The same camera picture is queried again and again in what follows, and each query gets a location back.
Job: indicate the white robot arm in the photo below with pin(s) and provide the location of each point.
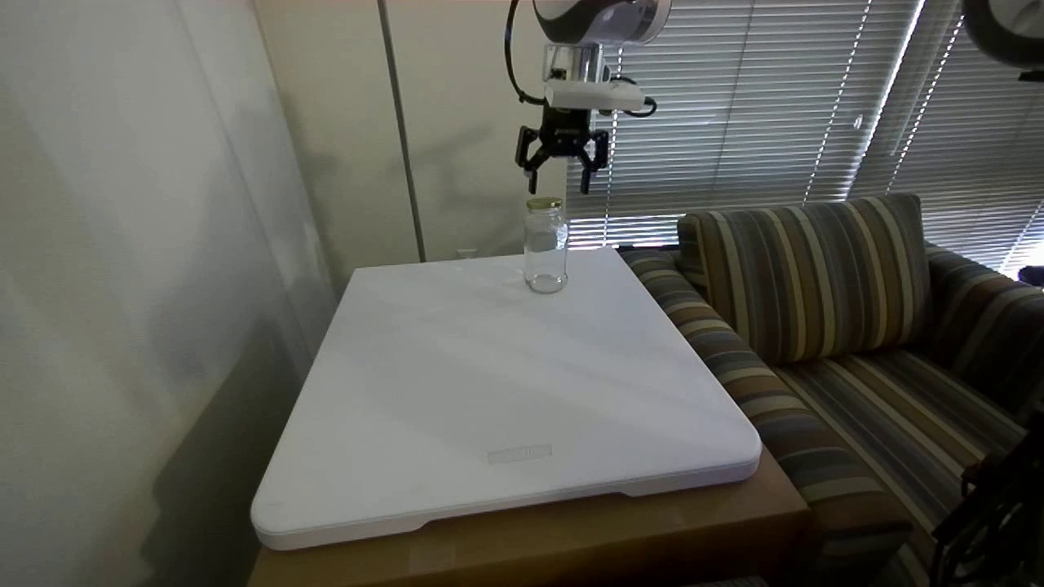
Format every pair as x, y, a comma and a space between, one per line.
598, 17

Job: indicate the black metal stand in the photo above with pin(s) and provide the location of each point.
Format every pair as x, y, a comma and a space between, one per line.
996, 511

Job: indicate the striped sofa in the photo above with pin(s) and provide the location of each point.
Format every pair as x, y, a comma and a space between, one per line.
869, 411

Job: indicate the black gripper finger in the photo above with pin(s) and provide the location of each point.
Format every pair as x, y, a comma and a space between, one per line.
596, 150
529, 150

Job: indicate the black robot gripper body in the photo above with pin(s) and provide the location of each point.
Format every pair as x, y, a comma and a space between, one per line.
567, 131

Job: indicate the white window blinds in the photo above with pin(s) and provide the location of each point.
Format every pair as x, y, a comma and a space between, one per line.
763, 141

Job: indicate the clear glass jar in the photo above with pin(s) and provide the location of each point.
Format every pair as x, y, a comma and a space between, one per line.
545, 255

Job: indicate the striped sofa cushion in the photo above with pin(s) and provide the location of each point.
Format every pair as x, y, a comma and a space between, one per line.
809, 277

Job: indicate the gold metal jar lid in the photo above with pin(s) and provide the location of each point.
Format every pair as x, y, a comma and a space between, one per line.
545, 202

